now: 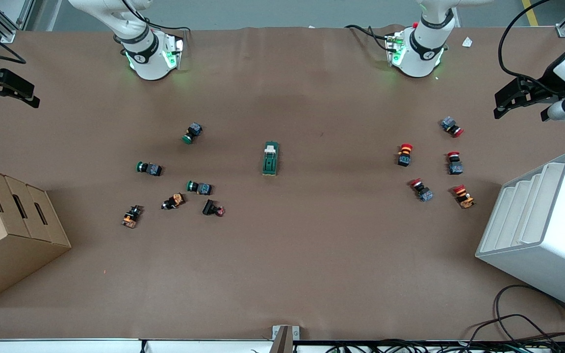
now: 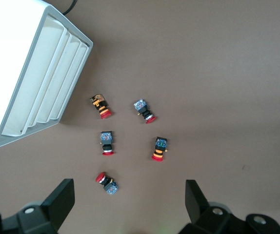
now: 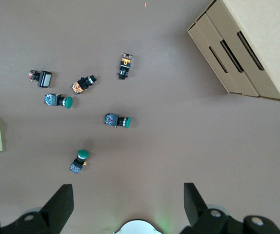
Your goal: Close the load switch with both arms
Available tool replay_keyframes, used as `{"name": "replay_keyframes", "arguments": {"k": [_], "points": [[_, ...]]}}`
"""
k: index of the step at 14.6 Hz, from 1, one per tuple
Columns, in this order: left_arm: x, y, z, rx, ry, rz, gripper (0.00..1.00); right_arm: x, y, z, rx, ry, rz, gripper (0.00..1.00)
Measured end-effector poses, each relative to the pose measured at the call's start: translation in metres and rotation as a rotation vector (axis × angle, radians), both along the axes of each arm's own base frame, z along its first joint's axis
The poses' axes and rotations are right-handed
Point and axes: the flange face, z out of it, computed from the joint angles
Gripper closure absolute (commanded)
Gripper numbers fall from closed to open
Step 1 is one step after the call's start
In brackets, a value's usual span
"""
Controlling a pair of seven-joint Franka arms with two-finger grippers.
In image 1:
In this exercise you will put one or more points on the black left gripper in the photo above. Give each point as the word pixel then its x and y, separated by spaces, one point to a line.
pixel 545 84

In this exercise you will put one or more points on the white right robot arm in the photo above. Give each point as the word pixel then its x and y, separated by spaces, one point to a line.
pixel 150 54

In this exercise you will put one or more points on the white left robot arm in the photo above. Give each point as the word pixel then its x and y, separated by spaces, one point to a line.
pixel 424 49

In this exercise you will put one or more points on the white paper scrap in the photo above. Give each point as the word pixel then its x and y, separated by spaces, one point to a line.
pixel 467 42

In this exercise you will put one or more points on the red mushroom button blue body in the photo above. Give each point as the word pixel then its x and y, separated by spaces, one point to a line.
pixel 454 163
pixel 451 126
pixel 421 189

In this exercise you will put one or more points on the red mushroom button orange body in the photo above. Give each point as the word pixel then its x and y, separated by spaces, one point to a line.
pixel 463 196

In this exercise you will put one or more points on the red mushroom button black body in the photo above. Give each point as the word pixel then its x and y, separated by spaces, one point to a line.
pixel 404 154

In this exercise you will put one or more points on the white stepped plastic bin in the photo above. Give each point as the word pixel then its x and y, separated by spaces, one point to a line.
pixel 547 245

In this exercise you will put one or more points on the brown cardboard box with slots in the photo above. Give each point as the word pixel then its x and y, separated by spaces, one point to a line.
pixel 8 245

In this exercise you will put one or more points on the green push button blue body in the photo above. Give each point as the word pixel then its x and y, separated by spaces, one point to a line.
pixel 149 168
pixel 192 133
pixel 199 187

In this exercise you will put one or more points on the black button orange body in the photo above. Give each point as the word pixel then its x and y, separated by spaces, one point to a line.
pixel 173 201

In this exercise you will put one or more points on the brown table cover sheet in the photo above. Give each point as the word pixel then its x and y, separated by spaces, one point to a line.
pixel 312 255

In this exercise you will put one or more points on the black selector switch orange body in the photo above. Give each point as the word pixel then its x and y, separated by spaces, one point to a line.
pixel 132 216

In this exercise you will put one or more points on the black switch pink tip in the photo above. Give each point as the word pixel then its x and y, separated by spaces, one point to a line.
pixel 213 208

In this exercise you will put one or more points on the white table edge rail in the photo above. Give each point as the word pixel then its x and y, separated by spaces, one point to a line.
pixel 66 346

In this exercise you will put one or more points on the metal table edge bracket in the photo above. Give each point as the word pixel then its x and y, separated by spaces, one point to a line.
pixel 285 338

